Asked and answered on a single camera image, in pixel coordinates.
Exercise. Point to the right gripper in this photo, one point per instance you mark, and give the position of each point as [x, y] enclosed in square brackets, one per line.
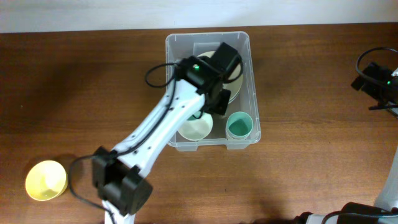
[370, 87]

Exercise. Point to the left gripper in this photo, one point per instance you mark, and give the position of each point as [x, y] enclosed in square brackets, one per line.
[222, 108]

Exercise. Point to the cream plate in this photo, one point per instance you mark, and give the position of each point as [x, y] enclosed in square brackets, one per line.
[235, 86]

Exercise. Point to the green plastic cup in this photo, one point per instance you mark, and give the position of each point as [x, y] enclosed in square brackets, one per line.
[240, 120]

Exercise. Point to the green small bowl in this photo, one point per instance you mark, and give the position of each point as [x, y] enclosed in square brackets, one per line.
[196, 127]

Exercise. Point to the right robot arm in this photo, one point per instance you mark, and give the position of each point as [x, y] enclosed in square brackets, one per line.
[383, 208]

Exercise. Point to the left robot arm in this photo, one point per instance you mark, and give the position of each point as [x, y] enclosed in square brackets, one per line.
[195, 86]

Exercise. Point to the clear plastic storage container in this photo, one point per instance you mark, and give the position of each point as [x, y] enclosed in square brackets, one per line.
[179, 46]

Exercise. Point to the yellow small bowl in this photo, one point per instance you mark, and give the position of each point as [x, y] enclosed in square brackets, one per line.
[46, 180]

